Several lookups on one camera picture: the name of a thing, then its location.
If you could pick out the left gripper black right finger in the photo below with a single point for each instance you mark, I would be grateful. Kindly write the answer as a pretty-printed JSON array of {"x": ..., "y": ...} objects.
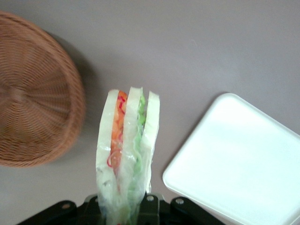
[{"x": 151, "y": 208}]

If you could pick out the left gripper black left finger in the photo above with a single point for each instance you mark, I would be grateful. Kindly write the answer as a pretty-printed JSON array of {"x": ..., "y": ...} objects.
[{"x": 92, "y": 211}]

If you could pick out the triangle sandwich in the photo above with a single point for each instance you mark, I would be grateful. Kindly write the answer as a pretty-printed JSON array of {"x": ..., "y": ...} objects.
[{"x": 129, "y": 140}]

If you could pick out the beige rectangular tray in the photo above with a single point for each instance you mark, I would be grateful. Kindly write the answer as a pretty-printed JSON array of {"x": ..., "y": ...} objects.
[{"x": 234, "y": 152}]

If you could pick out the round brown wicker basket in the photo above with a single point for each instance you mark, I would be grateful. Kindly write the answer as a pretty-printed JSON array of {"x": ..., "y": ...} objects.
[{"x": 35, "y": 93}]

